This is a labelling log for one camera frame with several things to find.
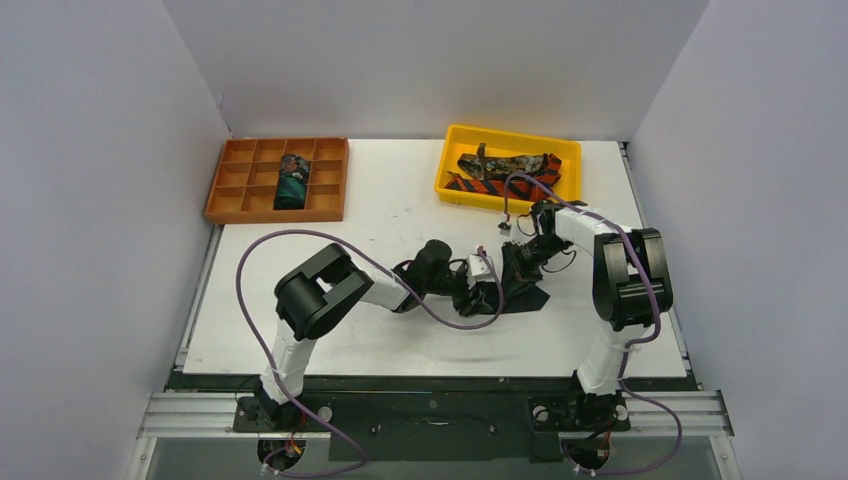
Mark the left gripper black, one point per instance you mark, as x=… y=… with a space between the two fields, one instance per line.
x=460 y=303

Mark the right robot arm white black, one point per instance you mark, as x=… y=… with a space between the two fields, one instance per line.
x=630 y=289

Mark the navy striped tie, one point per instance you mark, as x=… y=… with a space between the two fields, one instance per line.
x=521 y=294

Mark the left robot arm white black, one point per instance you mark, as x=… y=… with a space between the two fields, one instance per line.
x=315 y=297

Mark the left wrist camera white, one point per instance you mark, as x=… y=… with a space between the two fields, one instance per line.
x=478 y=268

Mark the yellow plastic tray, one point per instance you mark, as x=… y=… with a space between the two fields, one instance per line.
x=461 y=139

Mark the orange wooden divider tray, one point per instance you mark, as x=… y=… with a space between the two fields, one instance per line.
x=246 y=176

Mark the orange black striped tie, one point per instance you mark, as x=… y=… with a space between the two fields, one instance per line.
x=519 y=189

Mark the aluminium frame rail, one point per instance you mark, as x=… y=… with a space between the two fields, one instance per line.
x=212 y=416

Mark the rolled green patterned tie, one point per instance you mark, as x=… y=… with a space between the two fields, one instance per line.
x=293 y=179

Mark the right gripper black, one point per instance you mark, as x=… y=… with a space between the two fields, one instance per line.
x=515 y=266

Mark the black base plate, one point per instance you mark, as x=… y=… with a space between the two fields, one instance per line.
x=431 y=419

